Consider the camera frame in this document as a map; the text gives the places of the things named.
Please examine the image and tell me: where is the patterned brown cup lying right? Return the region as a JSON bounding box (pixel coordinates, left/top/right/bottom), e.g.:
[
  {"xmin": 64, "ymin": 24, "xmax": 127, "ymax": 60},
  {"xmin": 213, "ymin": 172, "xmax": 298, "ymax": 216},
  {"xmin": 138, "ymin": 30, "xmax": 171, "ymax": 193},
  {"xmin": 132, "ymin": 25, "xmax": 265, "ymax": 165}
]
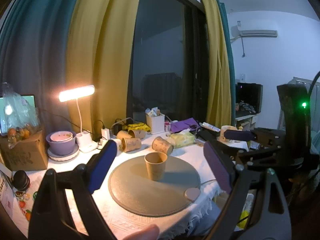
[{"xmin": 151, "ymin": 137, "xmax": 174, "ymax": 155}]

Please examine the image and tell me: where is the yellow curtain left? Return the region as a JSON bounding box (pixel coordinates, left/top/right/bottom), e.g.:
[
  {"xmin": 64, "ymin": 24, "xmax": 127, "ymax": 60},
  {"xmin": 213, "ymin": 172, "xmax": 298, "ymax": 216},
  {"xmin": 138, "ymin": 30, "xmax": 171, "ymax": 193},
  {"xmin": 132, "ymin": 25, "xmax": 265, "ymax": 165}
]
[{"xmin": 66, "ymin": 0, "xmax": 139, "ymax": 139}]

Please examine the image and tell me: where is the yellow curtain right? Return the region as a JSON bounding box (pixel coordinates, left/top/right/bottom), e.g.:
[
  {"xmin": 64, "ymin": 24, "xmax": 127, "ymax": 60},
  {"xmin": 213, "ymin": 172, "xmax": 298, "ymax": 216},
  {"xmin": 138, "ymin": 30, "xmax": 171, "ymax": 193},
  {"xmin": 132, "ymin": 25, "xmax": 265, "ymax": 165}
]
[{"xmin": 202, "ymin": 0, "xmax": 232, "ymax": 127}]

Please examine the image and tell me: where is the patterned brown cup rear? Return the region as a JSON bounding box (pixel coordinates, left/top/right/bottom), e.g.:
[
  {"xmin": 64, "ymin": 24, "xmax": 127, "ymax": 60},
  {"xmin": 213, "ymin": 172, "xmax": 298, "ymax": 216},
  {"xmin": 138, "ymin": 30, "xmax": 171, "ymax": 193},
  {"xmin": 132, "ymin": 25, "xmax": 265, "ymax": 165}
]
[{"xmin": 128, "ymin": 129, "xmax": 146, "ymax": 140}]

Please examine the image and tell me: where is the yellow tissue pack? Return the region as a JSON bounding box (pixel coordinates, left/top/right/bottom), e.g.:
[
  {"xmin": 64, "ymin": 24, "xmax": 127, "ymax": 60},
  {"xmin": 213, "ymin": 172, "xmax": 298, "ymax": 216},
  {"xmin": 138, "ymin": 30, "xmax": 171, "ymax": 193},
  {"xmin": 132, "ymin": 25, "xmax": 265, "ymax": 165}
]
[{"xmin": 166, "ymin": 129, "xmax": 195, "ymax": 148}]

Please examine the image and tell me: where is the teal curtain left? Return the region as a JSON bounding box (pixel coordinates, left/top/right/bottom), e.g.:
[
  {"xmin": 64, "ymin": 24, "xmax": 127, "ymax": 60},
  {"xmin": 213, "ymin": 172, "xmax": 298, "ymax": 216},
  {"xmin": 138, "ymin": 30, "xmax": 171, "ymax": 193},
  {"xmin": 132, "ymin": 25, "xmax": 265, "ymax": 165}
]
[{"xmin": 1, "ymin": 0, "xmax": 76, "ymax": 133}]

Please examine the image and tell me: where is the white bear mug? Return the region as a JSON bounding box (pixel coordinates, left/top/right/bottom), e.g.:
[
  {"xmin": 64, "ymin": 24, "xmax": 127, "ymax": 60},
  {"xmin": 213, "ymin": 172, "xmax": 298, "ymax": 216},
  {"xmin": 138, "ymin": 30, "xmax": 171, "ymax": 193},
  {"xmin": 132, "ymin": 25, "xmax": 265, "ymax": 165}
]
[{"xmin": 219, "ymin": 125, "xmax": 244, "ymax": 143}]

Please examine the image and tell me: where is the plastic bag of fruit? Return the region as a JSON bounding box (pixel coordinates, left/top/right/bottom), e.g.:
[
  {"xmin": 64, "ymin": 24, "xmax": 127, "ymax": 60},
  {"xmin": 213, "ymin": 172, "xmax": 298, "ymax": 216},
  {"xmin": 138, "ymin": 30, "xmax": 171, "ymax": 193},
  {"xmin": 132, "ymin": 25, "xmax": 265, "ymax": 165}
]
[{"xmin": 1, "ymin": 82, "xmax": 41, "ymax": 149}]

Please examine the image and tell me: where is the purple bowl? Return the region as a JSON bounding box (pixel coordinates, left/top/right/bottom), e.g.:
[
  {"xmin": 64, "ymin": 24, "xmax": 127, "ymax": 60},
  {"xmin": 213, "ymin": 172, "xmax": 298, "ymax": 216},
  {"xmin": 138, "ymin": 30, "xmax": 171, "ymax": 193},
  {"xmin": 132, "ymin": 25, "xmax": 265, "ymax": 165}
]
[{"xmin": 46, "ymin": 131, "xmax": 76, "ymax": 154}]

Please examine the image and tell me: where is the yellow curtain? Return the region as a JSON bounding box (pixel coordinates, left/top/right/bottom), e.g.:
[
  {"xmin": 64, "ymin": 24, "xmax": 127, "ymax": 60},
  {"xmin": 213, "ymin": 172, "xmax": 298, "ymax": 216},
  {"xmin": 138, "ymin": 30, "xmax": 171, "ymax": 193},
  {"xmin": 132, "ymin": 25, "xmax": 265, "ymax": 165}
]
[
  {"xmin": 66, "ymin": 0, "xmax": 139, "ymax": 139},
  {"xmin": 202, "ymin": 0, "xmax": 232, "ymax": 127}
]

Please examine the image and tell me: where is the white plate under bowl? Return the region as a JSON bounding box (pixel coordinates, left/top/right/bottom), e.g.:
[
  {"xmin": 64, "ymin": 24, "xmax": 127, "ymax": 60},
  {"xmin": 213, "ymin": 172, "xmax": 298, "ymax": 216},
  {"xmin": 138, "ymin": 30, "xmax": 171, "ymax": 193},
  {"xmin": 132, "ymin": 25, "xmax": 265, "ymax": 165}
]
[{"xmin": 47, "ymin": 144, "xmax": 80, "ymax": 162}]

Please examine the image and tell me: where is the fingertip at bottom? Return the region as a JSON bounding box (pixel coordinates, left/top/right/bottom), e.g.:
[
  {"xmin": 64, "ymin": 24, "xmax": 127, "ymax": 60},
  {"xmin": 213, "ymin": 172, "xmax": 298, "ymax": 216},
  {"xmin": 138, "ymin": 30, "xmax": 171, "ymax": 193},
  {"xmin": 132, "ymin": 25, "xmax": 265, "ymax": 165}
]
[{"xmin": 123, "ymin": 224, "xmax": 160, "ymax": 240}]

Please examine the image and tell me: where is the black round jar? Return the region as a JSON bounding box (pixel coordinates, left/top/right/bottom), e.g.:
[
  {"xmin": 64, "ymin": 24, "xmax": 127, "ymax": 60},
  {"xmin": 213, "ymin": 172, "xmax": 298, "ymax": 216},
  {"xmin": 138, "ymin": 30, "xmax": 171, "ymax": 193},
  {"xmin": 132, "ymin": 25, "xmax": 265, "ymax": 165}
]
[{"xmin": 12, "ymin": 170, "xmax": 30, "ymax": 191}]

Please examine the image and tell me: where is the white tube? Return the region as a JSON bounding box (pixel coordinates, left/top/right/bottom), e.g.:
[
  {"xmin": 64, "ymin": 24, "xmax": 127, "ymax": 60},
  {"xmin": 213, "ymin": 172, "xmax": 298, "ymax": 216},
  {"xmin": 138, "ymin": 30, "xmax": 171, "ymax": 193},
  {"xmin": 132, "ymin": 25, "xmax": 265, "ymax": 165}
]
[{"xmin": 199, "ymin": 122, "xmax": 220, "ymax": 133}]

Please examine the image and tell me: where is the white charger plug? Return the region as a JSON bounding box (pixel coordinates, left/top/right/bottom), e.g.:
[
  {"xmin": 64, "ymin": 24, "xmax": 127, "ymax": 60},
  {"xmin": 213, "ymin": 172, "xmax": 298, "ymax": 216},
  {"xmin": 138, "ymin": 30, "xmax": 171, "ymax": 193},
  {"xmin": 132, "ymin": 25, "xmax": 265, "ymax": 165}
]
[{"xmin": 101, "ymin": 128, "xmax": 110, "ymax": 141}]

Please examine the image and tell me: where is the white paper cup lying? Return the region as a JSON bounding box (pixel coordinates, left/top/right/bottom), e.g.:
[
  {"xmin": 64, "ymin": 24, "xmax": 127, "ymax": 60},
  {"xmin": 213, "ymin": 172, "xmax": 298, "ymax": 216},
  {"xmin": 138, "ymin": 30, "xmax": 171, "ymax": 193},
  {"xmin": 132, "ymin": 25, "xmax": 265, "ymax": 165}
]
[{"xmin": 112, "ymin": 138, "xmax": 123, "ymax": 152}]

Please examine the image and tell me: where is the air conditioner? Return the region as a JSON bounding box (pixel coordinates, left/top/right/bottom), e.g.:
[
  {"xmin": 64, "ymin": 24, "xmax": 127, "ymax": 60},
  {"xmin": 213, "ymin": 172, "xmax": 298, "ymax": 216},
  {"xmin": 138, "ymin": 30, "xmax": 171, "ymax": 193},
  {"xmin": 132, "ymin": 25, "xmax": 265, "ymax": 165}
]
[{"xmin": 230, "ymin": 20, "xmax": 278, "ymax": 38}]

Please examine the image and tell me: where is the purple cloth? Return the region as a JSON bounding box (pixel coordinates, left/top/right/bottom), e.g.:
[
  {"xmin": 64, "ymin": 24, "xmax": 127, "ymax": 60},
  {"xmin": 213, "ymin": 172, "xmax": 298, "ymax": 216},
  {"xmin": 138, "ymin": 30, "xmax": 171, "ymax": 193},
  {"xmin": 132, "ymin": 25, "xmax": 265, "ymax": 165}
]
[{"xmin": 170, "ymin": 118, "xmax": 200, "ymax": 133}]

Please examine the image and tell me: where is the white desk lamp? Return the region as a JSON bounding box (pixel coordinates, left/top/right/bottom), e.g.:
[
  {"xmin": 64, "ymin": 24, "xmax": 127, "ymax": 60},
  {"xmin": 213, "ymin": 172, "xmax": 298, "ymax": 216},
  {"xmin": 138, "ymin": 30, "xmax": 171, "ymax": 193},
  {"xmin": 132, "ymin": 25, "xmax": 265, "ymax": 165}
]
[{"xmin": 59, "ymin": 85, "xmax": 98, "ymax": 153}]

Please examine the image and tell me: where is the plain brown paper cup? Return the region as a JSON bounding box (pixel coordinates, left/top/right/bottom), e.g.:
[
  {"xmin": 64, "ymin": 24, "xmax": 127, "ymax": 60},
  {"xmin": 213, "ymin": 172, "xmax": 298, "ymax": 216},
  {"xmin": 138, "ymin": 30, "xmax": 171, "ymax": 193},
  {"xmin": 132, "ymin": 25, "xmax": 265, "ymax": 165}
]
[{"xmin": 144, "ymin": 152, "xmax": 168, "ymax": 181}]

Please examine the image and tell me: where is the black monitor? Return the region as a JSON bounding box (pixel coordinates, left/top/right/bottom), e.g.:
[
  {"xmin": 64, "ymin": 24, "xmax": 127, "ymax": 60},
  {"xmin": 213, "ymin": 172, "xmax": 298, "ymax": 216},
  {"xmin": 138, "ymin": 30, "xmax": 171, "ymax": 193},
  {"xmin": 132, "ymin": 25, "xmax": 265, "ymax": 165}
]
[{"xmin": 236, "ymin": 82, "xmax": 263, "ymax": 113}]

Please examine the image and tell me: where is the patterned brown cup lying left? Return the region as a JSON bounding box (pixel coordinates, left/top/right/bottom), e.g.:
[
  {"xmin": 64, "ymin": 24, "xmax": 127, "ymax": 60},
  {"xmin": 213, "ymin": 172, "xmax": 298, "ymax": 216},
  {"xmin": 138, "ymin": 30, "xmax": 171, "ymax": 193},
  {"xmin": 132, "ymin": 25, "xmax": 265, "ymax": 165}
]
[{"xmin": 121, "ymin": 138, "xmax": 142, "ymax": 152}]

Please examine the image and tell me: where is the round grey placemat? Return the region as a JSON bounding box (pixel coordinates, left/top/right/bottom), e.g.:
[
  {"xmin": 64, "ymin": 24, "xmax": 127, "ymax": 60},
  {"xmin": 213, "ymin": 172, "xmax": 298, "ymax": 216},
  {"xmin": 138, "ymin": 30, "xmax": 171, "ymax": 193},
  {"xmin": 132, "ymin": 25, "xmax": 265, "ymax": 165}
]
[{"xmin": 108, "ymin": 156, "xmax": 201, "ymax": 217}]

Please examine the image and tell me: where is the patterned brown cup lying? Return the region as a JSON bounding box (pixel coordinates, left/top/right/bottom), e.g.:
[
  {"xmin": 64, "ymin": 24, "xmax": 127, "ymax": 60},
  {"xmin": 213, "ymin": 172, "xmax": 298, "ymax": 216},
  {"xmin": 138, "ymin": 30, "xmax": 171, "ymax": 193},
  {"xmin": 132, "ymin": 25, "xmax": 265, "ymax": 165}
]
[
  {"xmin": 151, "ymin": 137, "xmax": 174, "ymax": 155},
  {"xmin": 121, "ymin": 138, "xmax": 142, "ymax": 152}
]

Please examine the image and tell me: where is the white plastic basket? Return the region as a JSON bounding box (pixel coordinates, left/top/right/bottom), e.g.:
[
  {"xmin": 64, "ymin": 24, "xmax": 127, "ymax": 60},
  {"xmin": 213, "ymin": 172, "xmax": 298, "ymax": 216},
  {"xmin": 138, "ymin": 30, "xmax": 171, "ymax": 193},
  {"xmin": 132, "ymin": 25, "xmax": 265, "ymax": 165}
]
[{"xmin": 145, "ymin": 107, "xmax": 165, "ymax": 134}]

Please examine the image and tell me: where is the yellow snack bag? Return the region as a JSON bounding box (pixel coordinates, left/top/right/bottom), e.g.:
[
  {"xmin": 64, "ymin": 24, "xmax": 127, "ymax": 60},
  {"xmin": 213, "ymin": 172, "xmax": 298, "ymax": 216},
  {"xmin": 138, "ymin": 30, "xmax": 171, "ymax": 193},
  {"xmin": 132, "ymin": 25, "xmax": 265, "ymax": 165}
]
[{"xmin": 127, "ymin": 122, "xmax": 151, "ymax": 132}]

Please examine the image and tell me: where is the cardboard box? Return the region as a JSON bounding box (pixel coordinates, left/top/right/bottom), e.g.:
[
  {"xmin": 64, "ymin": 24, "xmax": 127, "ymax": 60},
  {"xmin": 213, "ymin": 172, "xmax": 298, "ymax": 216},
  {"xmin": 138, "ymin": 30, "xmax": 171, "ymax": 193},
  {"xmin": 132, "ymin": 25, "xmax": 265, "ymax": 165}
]
[{"xmin": 1, "ymin": 131, "xmax": 48, "ymax": 171}]

